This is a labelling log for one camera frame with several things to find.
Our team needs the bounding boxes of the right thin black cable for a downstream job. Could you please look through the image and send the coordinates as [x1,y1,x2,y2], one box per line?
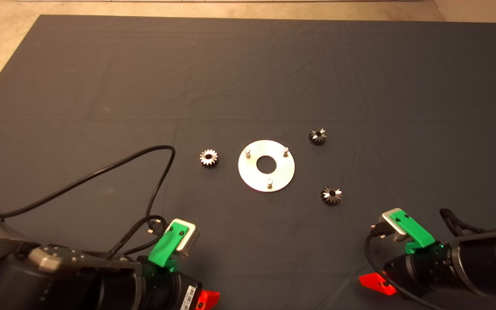
[364,224,446,310]

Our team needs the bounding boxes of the braided black cable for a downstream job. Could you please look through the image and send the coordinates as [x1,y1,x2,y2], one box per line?
[108,215,167,259]
[440,208,487,236]

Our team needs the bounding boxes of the right green camera mount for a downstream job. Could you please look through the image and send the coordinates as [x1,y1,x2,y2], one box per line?
[389,208,436,254]

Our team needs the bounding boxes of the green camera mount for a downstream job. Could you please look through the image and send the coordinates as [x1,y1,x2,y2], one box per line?
[148,221,189,273]
[389,208,436,254]

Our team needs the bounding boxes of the left green camera mount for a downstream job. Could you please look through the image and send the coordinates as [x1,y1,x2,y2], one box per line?
[148,221,189,273]

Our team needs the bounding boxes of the small steel planetary gear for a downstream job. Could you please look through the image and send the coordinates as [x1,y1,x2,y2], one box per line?
[320,186,343,206]
[308,128,328,146]
[200,149,219,168]

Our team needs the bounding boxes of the dark grey table cloth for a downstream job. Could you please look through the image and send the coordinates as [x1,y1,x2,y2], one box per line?
[0,14,496,310]

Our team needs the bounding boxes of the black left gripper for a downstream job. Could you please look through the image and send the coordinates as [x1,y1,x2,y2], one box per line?
[138,256,221,310]

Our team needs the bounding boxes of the right silver camera box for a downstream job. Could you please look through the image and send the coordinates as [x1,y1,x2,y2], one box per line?
[379,210,408,242]

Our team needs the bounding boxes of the silver camera box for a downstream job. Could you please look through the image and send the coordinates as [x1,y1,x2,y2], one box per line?
[379,210,408,242]
[171,218,200,259]

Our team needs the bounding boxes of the round metal carrier plate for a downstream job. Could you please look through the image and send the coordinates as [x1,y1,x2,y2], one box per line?
[238,140,295,192]

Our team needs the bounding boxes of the left silver camera box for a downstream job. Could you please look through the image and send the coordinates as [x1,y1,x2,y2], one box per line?
[171,218,200,259]

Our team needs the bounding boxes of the right braided black cable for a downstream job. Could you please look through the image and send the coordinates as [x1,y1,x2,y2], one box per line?
[440,208,487,236]

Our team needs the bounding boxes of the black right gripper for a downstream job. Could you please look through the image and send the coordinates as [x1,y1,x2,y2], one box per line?
[359,244,454,298]

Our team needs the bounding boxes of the left braided black cable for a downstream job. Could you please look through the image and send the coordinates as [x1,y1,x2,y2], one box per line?
[108,215,167,259]

